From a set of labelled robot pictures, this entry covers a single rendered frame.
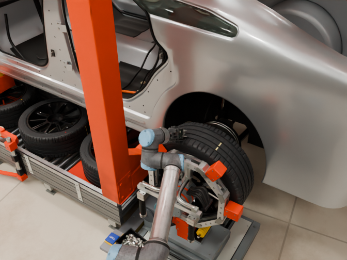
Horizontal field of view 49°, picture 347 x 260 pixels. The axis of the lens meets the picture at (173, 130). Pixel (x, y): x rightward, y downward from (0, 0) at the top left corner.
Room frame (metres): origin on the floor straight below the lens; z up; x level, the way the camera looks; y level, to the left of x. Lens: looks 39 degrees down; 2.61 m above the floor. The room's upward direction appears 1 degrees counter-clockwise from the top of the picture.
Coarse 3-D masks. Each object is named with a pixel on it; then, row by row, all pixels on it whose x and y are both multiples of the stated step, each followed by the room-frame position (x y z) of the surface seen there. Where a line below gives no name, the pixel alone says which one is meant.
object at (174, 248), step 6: (168, 240) 1.72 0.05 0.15; (174, 246) 1.67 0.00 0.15; (222, 246) 1.66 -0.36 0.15; (174, 252) 1.63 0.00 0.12; (180, 252) 1.60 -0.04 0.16; (186, 252) 1.61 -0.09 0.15; (186, 258) 1.57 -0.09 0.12; (192, 258) 1.55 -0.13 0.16; (198, 258) 1.56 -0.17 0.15; (216, 258) 1.59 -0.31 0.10
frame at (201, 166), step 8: (168, 152) 1.67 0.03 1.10; (176, 152) 1.64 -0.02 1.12; (184, 160) 1.57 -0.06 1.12; (192, 160) 1.59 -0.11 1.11; (200, 160) 1.57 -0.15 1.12; (192, 168) 1.54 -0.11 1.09; (200, 168) 1.51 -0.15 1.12; (208, 168) 1.53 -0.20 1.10; (152, 176) 1.70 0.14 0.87; (152, 184) 1.70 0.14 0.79; (208, 184) 1.48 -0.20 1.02; (216, 184) 1.47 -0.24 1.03; (216, 192) 1.45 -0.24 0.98; (224, 192) 1.45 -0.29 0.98; (224, 200) 1.42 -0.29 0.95; (224, 208) 1.42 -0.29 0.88; (184, 216) 1.57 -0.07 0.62; (208, 216) 1.53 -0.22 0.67; (216, 216) 1.49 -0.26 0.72; (224, 216) 1.43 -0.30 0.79; (200, 224) 1.50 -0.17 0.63; (208, 224) 1.47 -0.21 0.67; (216, 224) 1.44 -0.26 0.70
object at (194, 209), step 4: (188, 168) 1.55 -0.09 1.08; (188, 172) 1.54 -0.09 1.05; (188, 176) 1.54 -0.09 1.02; (184, 180) 1.53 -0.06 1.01; (188, 180) 1.53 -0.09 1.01; (184, 184) 1.49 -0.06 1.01; (180, 188) 1.46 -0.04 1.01; (180, 192) 1.43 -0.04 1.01; (176, 196) 1.41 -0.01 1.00; (180, 196) 1.41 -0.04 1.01; (180, 200) 1.37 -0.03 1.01; (184, 204) 1.35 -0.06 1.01; (188, 204) 1.34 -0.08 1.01; (192, 208) 1.32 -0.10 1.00; (196, 208) 1.32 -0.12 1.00; (196, 212) 1.31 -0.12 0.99
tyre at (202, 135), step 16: (192, 128) 1.81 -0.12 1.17; (208, 128) 1.79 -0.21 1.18; (176, 144) 1.70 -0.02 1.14; (192, 144) 1.65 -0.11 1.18; (208, 144) 1.65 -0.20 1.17; (224, 144) 1.68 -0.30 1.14; (208, 160) 1.58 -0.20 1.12; (224, 160) 1.57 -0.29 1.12; (240, 160) 1.62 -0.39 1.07; (224, 176) 1.52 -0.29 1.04; (240, 176) 1.54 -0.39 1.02; (240, 192) 1.48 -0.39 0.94
